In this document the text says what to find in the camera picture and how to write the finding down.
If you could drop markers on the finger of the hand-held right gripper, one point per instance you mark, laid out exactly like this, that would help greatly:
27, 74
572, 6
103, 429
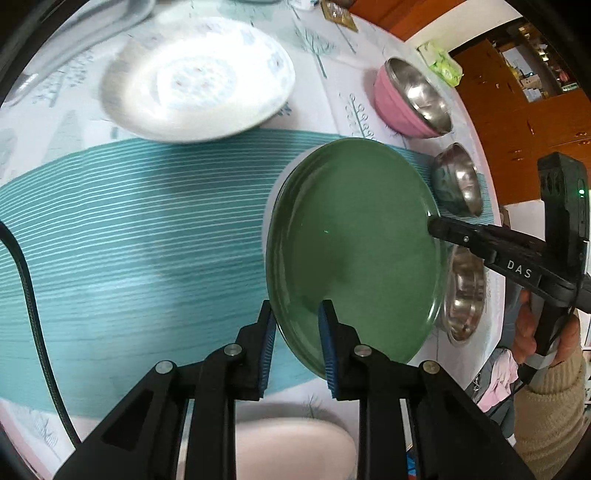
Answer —
461, 235

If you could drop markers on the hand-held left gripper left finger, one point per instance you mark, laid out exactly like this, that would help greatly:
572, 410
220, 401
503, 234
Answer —
265, 355

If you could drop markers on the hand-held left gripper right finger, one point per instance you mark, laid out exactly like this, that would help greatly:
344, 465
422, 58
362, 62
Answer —
327, 355

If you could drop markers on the small grey-blue steel bowl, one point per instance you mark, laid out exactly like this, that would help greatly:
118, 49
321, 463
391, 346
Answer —
445, 180

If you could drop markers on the plain steel bowl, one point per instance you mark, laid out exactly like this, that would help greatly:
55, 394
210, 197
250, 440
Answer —
464, 300

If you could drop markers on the green plate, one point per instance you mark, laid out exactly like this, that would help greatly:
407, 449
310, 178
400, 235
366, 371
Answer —
351, 230

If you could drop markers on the person's right forearm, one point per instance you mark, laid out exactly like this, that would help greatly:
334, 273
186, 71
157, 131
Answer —
549, 415

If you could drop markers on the person's right hand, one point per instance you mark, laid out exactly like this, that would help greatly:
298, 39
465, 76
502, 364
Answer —
524, 327

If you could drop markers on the white plate at bottom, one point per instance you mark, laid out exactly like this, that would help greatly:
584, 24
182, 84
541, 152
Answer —
291, 447

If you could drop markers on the pink cloth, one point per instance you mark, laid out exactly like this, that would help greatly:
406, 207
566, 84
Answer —
501, 374

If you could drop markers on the pink bowl with steel inside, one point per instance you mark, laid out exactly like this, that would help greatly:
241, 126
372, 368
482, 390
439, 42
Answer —
392, 101

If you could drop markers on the green tissue pack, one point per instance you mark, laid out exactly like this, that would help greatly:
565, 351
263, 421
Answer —
441, 62

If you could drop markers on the teal striped placemat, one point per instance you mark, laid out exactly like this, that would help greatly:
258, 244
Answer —
138, 230

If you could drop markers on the tree-print tablecloth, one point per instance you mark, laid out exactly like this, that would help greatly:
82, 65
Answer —
337, 60

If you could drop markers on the square patterned coaster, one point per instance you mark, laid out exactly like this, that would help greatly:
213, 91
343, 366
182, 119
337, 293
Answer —
339, 16

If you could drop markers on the white floral plate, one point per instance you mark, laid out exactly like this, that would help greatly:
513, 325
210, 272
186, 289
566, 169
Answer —
198, 78

